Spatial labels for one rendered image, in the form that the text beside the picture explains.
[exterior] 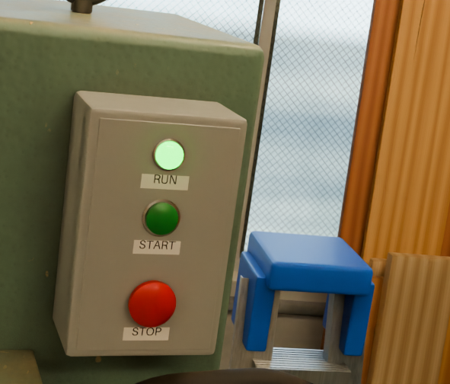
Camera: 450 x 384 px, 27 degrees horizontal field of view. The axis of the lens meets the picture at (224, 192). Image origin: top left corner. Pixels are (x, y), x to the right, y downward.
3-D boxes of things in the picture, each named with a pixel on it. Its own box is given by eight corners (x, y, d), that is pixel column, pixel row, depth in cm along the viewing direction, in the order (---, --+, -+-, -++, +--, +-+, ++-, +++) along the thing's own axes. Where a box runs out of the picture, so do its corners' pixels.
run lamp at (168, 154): (150, 169, 57) (154, 136, 56) (182, 171, 58) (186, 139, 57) (153, 171, 56) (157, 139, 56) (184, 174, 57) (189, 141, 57)
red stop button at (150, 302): (124, 322, 59) (129, 277, 58) (170, 322, 60) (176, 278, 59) (128, 329, 58) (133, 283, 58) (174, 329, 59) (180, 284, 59)
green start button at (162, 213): (139, 235, 58) (144, 197, 57) (177, 236, 59) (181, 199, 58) (142, 238, 57) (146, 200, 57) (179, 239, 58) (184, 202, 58)
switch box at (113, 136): (51, 321, 64) (73, 88, 60) (190, 321, 68) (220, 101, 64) (65, 360, 59) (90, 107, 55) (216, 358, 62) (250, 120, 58)
